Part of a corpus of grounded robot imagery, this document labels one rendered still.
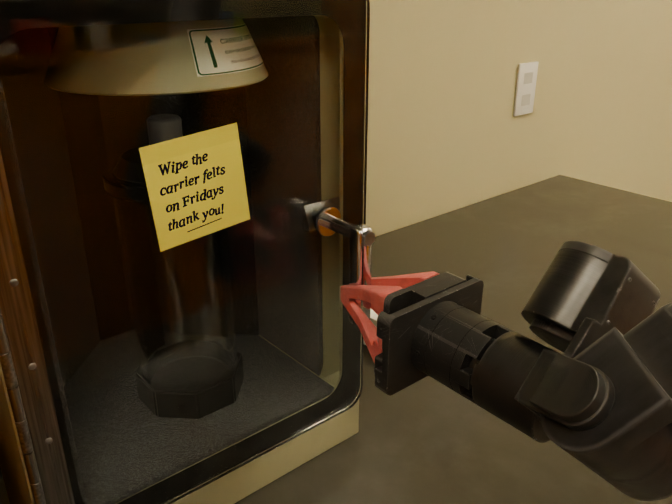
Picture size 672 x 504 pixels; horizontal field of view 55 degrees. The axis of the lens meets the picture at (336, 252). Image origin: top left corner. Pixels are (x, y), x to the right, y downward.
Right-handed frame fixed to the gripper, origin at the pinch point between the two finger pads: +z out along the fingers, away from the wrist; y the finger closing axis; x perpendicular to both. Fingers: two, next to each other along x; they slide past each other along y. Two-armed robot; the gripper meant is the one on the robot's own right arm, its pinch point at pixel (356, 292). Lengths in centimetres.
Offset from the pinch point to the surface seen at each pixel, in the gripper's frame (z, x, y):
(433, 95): 49, -3, -63
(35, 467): 3.2, 6.1, 26.3
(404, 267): 32, 21, -40
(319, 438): 4.8, 18.5, 0.3
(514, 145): 49, 12, -92
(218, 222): 3.8, -7.8, 10.6
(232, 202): 3.8, -9.1, 9.3
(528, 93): 49, 0, -95
